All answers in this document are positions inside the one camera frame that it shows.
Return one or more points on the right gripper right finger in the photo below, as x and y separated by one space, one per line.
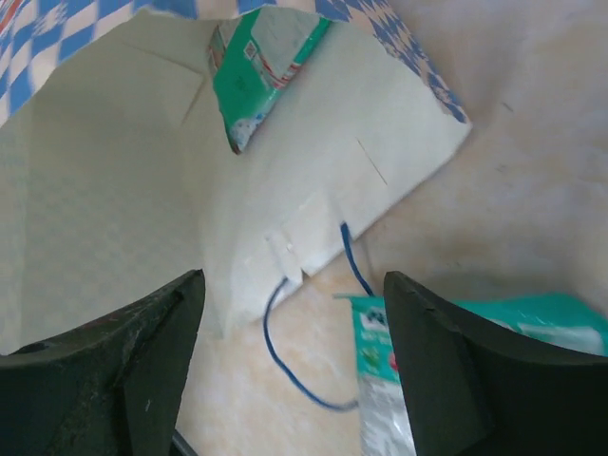
473 387

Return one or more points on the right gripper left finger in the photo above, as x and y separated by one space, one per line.
112 386

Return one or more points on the teal snack packet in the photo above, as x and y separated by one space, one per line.
252 59
557 319

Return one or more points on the blue checkered paper bag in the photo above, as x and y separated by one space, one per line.
117 175

